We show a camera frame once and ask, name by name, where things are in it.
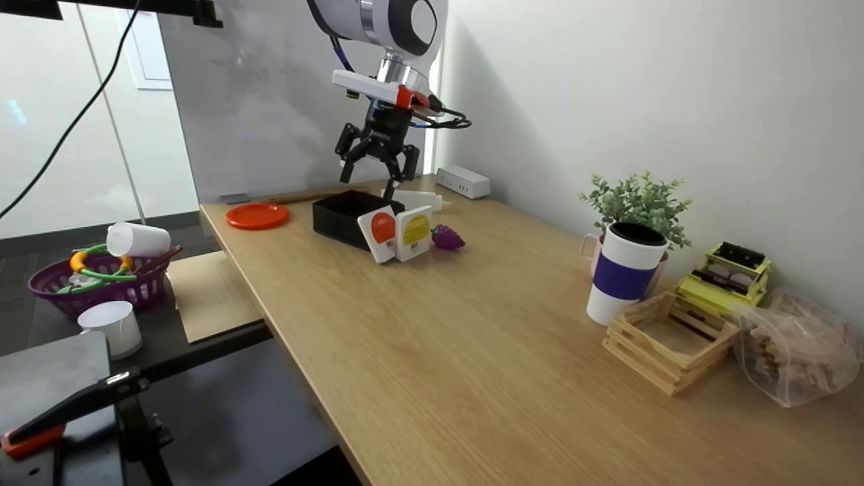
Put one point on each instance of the clear bag of wood blocks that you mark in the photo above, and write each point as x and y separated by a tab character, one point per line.
796	351

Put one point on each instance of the yellow-white book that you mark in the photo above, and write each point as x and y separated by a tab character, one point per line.
415	234

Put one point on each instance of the orange plastic plate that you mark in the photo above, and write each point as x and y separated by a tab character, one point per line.
258	218

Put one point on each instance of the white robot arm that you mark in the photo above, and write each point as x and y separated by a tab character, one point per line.
407	31

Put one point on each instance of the white blue-banded mug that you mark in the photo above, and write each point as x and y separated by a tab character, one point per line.
625	267

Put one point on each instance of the black fabric box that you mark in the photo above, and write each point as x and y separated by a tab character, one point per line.
337	218

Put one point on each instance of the white power strip box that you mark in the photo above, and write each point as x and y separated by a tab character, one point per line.
462	182

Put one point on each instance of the green potted plant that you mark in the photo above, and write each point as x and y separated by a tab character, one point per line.
640	201

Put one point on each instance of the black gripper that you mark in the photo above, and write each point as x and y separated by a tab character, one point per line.
382	135

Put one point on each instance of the wooden crate tray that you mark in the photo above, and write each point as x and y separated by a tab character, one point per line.
671	340

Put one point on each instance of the yellow black toy device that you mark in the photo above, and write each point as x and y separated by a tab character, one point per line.
727	280

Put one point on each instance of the cardboard sheet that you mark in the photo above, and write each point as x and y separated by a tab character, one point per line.
211	299

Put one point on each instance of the black orange-handled clamp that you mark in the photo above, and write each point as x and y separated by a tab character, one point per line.
50	421

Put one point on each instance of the orange-white abc book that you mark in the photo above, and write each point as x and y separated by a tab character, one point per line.
378	231

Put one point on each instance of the purple grape plush toy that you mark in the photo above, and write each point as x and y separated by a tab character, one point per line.
447	239

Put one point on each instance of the purple plastic basket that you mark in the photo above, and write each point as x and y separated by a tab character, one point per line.
95	276

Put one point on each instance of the white upright cup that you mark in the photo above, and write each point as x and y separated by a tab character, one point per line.
118	323

